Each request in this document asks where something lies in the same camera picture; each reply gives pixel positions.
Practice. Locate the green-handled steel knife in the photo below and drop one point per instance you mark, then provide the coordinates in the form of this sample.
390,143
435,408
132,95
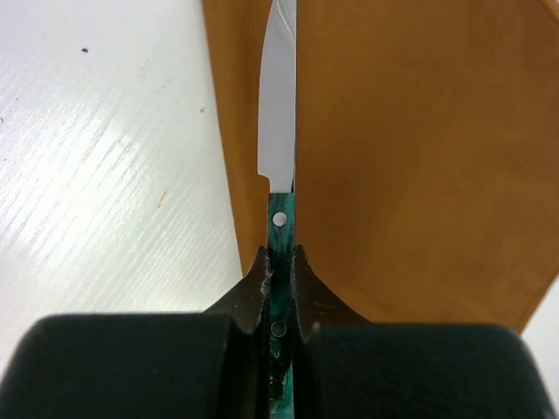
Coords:
276,162

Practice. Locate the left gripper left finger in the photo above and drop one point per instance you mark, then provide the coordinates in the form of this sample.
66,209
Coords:
212,364

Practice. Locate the orange-brown cloth napkin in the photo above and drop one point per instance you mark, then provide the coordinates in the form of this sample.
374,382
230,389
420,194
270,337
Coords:
427,163

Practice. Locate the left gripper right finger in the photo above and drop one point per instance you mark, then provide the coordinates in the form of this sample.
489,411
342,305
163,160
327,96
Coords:
345,366

